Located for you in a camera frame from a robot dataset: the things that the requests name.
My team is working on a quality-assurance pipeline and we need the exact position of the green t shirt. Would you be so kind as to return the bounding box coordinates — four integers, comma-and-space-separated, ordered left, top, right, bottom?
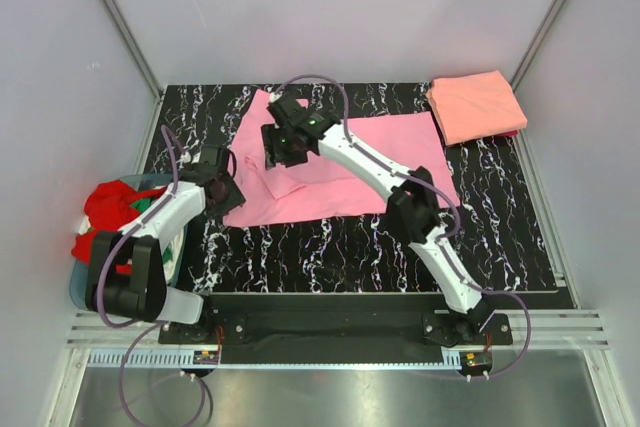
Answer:
130, 197, 154, 213

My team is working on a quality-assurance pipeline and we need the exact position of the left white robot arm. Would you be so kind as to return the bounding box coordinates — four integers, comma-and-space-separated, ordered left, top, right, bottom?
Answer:
84, 145, 246, 343

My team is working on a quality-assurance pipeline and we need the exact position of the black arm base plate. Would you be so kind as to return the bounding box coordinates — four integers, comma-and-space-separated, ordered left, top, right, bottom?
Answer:
159, 293, 513, 347

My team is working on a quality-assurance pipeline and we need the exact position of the red t shirt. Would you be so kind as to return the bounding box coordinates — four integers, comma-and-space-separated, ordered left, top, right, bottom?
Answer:
71, 180, 166, 264

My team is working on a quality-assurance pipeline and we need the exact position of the folded magenta t shirt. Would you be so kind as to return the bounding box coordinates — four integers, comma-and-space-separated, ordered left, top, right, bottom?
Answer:
496, 130, 519, 137

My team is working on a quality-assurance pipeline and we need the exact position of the folded salmon t shirt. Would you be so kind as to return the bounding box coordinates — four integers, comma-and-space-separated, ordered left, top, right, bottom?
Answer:
426, 70, 528, 146

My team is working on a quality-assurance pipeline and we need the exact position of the pink t shirt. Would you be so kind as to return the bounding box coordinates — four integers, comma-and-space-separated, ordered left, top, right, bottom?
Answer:
222, 89, 462, 229

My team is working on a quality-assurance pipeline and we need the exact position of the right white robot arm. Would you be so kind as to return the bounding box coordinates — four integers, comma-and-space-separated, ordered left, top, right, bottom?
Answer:
262, 92, 494, 344

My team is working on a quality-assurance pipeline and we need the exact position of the blue laundry basket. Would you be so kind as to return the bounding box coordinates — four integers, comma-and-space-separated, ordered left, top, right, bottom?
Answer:
69, 173, 172, 309

